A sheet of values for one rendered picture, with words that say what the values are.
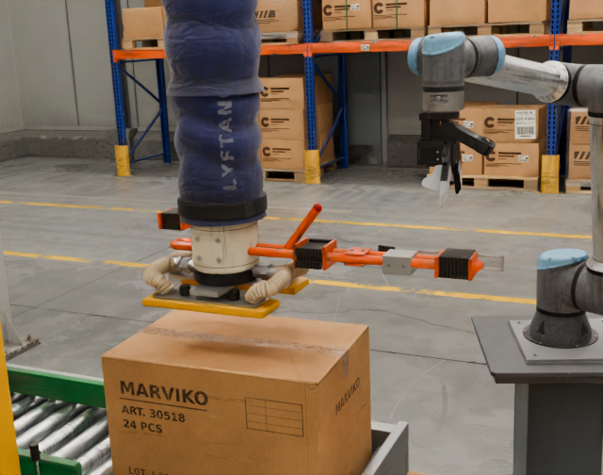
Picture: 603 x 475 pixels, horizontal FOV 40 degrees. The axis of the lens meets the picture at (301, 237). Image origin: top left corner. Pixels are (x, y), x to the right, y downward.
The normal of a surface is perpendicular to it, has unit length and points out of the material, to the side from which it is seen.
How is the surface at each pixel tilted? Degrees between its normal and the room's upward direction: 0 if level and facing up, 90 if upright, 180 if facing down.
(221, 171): 75
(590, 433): 90
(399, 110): 90
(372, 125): 90
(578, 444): 90
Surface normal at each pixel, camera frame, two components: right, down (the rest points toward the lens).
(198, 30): -0.27, -0.04
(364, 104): -0.41, 0.24
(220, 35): 0.28, -0.07
